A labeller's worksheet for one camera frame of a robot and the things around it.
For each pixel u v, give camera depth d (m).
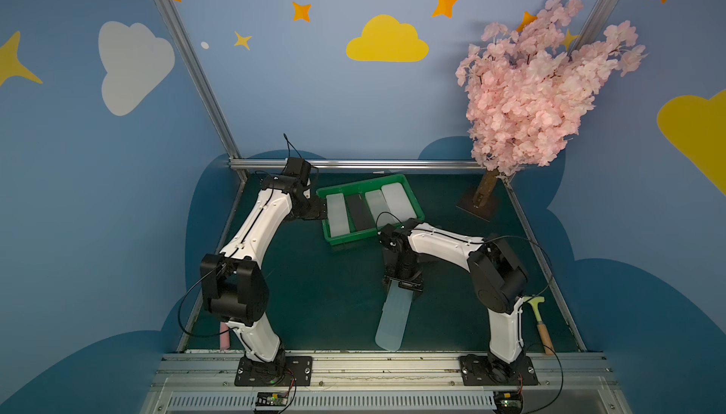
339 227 1.01
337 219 1.02
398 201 1.13
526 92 0.63
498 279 0.51
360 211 1.11
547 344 0.78
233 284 0.46
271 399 0.72
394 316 0.83
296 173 0.68
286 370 0.74
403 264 0.76
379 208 1.10
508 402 0.73
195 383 0.74
